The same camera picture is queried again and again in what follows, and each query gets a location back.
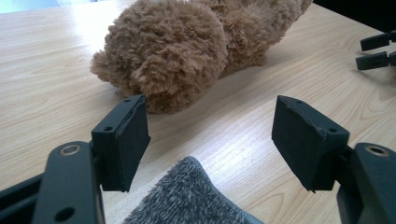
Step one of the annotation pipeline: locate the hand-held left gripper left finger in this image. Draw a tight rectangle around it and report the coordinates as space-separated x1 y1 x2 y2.
91 94 151 193

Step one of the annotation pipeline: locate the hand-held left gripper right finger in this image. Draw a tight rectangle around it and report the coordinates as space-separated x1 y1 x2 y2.
271 95 350 192

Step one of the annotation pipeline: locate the brown plush teddy bear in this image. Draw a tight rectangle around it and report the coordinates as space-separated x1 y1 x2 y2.
89 0 314 115

